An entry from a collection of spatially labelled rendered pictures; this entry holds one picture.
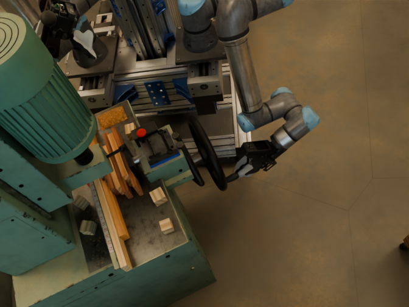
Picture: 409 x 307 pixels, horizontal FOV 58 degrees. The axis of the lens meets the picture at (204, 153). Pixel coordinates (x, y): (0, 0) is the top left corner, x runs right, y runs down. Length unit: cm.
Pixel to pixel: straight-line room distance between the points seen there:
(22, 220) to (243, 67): 76
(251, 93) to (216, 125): 90
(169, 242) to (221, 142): 101
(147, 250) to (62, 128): 44
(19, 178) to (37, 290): 46
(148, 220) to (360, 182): 136
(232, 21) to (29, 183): 69
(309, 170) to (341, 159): 19
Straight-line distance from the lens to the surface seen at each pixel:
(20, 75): 76
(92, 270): 126
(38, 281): 134
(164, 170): 115
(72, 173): 109
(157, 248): 110
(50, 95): 82
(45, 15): 94
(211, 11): 151
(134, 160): 117
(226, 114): 212
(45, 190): 106
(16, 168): 97
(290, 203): 207
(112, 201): 115
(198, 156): 127
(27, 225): 111
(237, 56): 115
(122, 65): 179
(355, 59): 270
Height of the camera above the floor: 191
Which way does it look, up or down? 58 degrees down
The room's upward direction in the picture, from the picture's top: 17 degrees counter-clockwise
